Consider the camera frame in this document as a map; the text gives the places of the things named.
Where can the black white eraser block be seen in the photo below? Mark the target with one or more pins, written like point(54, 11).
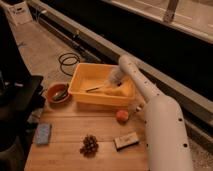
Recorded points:
point(126, 140)

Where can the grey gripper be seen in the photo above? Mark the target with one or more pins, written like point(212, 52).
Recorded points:
point(115, 76)

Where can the white box with label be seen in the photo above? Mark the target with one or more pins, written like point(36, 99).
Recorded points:
point(19, 13)

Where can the blue sponge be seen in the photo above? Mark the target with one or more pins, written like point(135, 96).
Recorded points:
point(43, 134)

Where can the black equipment on left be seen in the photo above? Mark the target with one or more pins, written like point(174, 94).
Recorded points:
point(19, 97)

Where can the dark grape bunch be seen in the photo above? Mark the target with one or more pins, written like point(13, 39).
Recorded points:
point(90, 146)

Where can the orange peach fruit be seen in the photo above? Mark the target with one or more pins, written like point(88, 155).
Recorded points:
point(122, 116)

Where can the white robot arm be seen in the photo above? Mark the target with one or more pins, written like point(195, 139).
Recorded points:
point(166, 137)

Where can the brush with dark handle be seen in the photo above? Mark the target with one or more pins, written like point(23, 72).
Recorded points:
point(96, 88)

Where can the yellow plastic tray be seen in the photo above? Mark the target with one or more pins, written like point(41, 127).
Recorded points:
point(88, 75)

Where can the orange bowl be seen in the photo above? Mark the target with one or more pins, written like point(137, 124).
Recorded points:
point(57, 93)

